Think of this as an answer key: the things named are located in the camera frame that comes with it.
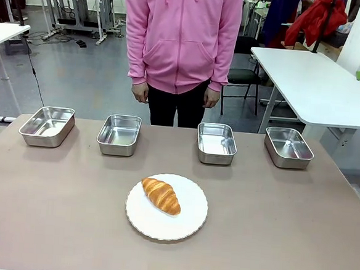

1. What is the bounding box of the large white table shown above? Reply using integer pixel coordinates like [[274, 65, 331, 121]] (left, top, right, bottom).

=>
[[243, 46, 360, 148]]

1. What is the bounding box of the white scalloped plate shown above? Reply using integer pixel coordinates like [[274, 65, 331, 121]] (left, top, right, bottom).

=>
[[123, 170, 211, 244]]

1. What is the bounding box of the grey storage basket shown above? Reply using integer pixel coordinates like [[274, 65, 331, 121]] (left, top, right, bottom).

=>
[[330, 21, 353, 49]]

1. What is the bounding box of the black clamped pole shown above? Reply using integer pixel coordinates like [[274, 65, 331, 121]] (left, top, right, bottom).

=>
[[7, 0, 29, 28], [311, 0, 338, 55]]

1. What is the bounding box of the person's left forearm pink sleeve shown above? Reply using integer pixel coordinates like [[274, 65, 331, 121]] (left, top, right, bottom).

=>
[[207, 31, 242, 94]]

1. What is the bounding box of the white floor power strip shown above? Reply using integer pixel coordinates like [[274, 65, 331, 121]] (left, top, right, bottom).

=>
[[41, 31, 60, 43]]

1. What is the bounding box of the person's right hand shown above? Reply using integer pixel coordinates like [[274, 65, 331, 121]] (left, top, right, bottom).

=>
[[130, 82, 150, 104]]

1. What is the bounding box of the person's left hand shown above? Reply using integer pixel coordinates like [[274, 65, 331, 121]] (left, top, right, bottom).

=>
[[202, 88, 221, 110]]

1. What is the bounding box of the steel rectangular container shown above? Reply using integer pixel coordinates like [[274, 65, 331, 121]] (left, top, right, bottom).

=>
[[195, 121, 239, 166], [17, 104, 77, 150], [95, 113, 143, 158], [262, 126, 316, 171]]

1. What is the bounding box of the red jacket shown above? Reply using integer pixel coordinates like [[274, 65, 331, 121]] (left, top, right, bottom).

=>
[[284, 0, 350, 51]]

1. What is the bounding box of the person's right forearm pink sleeve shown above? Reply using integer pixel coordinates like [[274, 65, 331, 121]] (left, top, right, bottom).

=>
[[120, 25, 153, 87]]

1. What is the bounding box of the golden croissant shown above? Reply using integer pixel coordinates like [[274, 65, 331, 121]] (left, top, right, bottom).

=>
[[139, 177, 184, 216]]

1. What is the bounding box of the dark blue hanging cloth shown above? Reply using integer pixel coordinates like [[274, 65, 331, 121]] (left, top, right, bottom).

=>
[[260, 0, 305, 51]]

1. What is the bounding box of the thin black hanging cable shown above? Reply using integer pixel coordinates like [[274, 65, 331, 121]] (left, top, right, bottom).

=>
[[20, 34, 51, 107]]

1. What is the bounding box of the black folding chair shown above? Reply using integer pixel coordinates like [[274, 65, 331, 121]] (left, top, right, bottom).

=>
[[219, 35, 264, 118]]

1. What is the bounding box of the white table with T-foot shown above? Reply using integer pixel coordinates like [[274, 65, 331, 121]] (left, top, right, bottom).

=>
[[0, 22, 31, 124]]

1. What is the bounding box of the background desk with green light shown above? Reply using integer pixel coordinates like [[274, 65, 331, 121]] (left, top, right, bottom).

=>
[[240, 0, 271, 40]]

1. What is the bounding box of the person in pink hoodie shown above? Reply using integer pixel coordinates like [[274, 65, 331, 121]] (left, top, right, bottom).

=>
[[116, 0, 244, 132]]

